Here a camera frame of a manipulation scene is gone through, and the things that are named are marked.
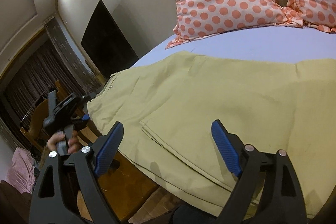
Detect khaki pants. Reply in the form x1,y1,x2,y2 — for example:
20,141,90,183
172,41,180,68
87,52,335,217

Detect white bed sheet mattress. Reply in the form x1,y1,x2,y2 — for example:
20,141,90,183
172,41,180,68
134,26,335,67

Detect pink cloth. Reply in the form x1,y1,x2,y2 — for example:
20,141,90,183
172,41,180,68
5,147,35,194

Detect dark window curtain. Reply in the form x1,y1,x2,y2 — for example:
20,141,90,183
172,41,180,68
0,17,102,132

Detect black wall television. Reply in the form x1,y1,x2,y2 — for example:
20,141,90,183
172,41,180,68
81,0,138,79

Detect person's left hand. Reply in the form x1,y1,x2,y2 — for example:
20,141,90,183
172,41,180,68
47,131,81,154

